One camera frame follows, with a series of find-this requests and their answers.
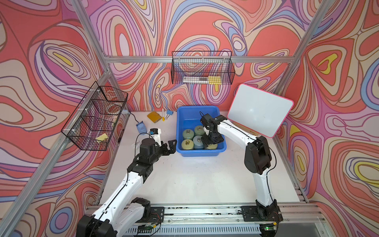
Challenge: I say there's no green tea canister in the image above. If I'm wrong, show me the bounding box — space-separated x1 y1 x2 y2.
182 129 194 140
194 125 205 136

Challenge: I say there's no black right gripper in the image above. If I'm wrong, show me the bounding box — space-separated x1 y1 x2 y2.
201 130 224 148

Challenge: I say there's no yellow block in basket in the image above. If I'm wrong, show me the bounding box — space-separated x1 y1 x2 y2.
207 76 223 85

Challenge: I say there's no black wire basket back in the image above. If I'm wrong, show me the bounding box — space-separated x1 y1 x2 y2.
171 50 235 85

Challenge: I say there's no pink framed whiteboard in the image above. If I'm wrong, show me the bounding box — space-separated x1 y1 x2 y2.
227 84 294 138

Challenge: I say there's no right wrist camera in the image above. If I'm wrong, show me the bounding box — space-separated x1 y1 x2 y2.
200 114 214 129

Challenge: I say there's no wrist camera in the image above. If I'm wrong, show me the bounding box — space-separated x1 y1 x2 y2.
150 128 161 146
200 114 214 129

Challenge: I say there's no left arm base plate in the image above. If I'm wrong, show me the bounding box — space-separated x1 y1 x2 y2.
140 206 165 224

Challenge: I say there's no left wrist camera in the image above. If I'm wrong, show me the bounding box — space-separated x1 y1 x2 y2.
150 128 161 146

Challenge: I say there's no small blue clip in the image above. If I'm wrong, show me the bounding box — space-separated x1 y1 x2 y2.
165 110 173 119

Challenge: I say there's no blue-grey tea canister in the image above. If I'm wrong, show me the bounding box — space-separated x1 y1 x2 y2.
192 135 204 150

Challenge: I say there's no small blue mouse device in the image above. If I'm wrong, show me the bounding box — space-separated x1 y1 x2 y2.
136 121 148 134

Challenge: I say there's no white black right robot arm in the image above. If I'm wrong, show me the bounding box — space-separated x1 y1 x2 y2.
200 116 274 207

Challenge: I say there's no green circuit board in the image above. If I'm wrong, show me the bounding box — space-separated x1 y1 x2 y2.
137 225 157 233

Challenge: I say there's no black wire basket left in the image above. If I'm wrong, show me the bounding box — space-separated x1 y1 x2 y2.
61 82 128 151

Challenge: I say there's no blue plastic basket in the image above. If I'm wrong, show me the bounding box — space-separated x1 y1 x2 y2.
176 106 227 158

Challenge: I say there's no yellow sticky note pad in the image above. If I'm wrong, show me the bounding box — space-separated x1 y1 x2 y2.
147 111 162 123

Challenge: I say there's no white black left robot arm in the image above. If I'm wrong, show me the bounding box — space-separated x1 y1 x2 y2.
76 137 177 237

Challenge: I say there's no green tea canister left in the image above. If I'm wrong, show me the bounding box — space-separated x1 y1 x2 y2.
182 129 194 140

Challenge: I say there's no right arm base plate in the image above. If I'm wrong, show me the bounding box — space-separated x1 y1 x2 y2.
238 202 283 223

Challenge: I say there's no yellow sponge in basket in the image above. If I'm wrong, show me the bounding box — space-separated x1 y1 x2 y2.
95 133 109 143

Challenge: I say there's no green tea canister back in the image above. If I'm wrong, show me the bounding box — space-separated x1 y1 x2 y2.
194 125 205 136

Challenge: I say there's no black wire basket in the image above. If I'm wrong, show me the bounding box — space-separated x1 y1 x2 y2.
171 50 235 85
61 82 128 151

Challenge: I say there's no yellow-green tea canister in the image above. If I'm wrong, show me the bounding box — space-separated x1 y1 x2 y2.
204 144 218 150
181 139 194 151

